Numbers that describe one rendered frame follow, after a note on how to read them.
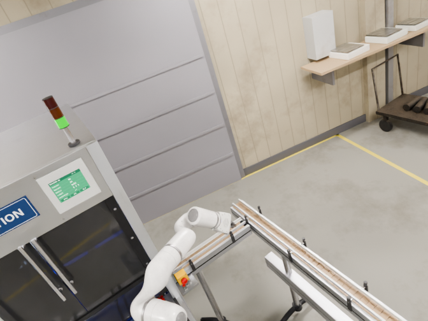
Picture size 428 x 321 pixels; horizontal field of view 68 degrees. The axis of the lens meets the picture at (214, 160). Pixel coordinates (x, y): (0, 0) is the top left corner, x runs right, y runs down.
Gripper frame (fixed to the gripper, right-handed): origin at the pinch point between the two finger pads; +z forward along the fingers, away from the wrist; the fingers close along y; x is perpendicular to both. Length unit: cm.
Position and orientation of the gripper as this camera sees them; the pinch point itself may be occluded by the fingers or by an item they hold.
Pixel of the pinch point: (232, 225)
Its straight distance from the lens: 171.1
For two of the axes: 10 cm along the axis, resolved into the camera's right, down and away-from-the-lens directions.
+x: -7.9, 0.5, 6.2
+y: 1.4, -9.6, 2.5
